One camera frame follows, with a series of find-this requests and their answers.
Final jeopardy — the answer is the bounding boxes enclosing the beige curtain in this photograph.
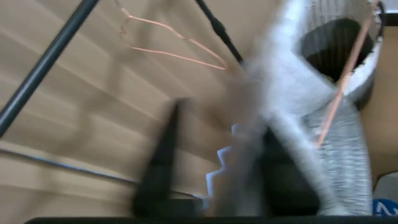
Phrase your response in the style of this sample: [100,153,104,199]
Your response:
[0,0,280,218]

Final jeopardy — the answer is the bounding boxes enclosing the black clothes rack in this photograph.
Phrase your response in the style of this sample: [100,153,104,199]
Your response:
[0,0,245,139]

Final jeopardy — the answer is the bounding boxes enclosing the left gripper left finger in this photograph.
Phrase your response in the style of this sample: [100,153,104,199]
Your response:
[133,98,200,217]

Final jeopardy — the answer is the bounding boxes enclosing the pale grey shorts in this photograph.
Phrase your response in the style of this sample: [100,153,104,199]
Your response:
[211,0,385,217]

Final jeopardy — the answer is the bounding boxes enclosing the white laundry basket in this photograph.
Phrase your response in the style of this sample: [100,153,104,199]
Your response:
[292,0,388,110]

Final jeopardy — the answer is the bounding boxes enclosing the pink clothes hanger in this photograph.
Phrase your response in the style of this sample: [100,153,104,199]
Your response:
[119,7,228,71]
[315,6,379,149]

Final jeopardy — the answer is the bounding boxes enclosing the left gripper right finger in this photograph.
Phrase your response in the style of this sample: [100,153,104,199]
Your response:
[259,127,320,216]

